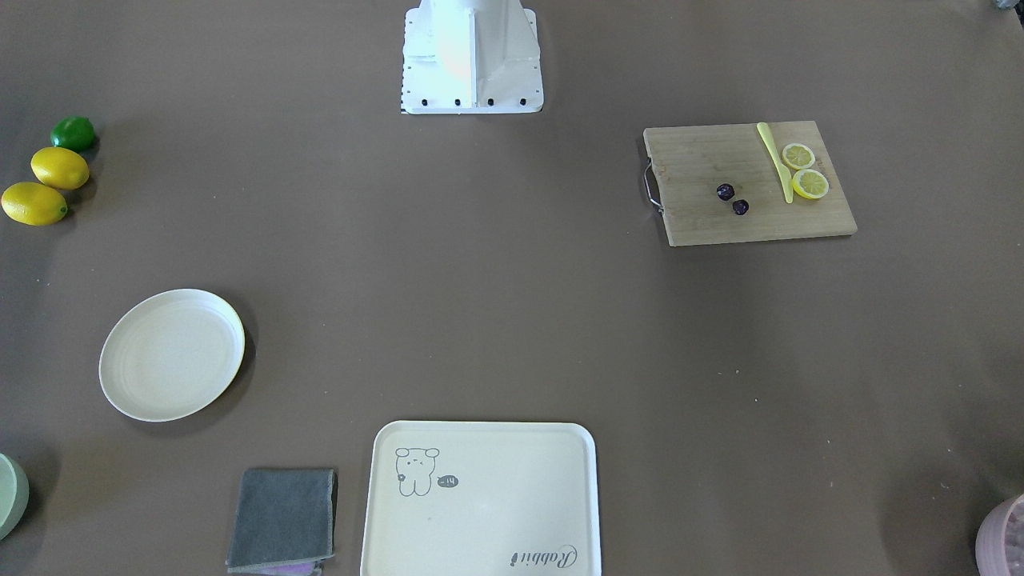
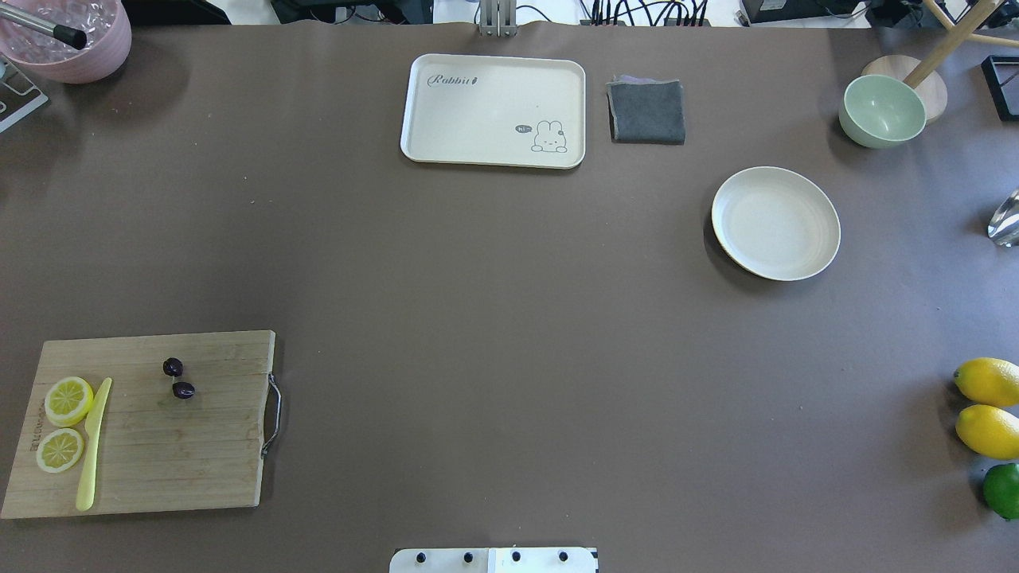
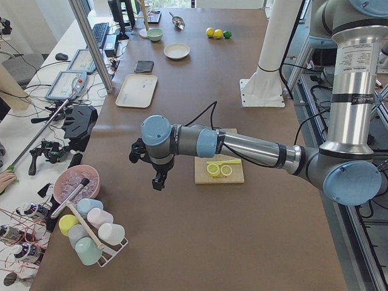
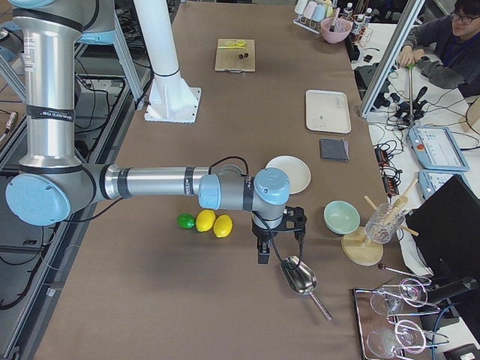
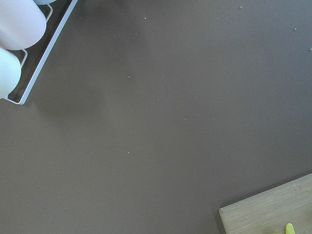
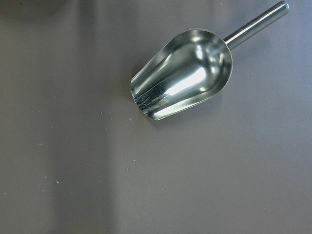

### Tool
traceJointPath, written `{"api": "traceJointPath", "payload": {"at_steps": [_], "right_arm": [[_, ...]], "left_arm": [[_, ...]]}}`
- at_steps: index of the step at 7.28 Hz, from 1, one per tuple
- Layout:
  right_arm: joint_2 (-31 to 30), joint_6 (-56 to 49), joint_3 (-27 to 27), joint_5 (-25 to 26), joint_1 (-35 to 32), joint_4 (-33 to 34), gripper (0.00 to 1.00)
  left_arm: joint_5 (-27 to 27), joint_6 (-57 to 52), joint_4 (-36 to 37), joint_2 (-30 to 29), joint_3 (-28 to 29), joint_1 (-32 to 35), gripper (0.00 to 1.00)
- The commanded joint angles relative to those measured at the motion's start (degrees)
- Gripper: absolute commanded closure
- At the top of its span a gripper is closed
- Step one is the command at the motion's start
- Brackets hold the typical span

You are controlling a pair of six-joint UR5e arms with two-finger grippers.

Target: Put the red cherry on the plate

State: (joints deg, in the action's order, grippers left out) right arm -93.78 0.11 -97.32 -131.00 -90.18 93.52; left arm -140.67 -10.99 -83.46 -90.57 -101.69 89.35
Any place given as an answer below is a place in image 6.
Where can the stainless steel scoop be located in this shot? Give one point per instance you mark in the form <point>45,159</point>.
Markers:
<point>193,67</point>

